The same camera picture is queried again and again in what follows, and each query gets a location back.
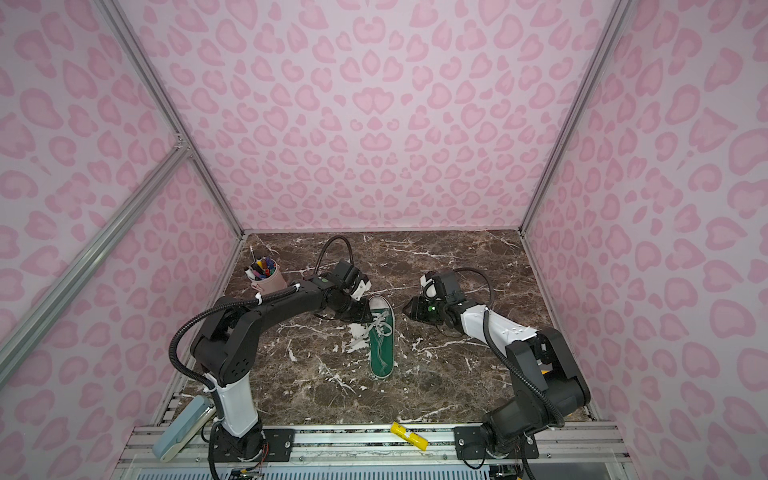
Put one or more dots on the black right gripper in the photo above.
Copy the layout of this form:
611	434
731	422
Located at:
418	309

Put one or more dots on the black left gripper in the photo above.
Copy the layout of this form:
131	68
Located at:
363	314

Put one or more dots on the white shoelace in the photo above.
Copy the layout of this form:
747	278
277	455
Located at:
360	337

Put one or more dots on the green canvas sneaker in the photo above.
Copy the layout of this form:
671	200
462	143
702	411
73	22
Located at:
381	337

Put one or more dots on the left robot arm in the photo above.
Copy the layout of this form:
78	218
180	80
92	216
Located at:
226	344

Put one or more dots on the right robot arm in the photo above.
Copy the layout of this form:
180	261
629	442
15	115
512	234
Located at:
548	385

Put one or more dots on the pink pen cup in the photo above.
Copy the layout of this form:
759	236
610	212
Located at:
270	284

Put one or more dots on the coloured pens bundle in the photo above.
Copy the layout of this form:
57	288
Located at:
261	268

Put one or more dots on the yellow marker tube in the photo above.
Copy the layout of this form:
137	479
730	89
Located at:
409	436

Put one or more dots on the light blue device lower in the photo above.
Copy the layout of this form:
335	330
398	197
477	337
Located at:
186	425

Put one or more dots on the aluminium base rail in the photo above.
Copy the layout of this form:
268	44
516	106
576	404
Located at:
578	451

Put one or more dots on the aluminium frame post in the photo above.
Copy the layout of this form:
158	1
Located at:
183	71

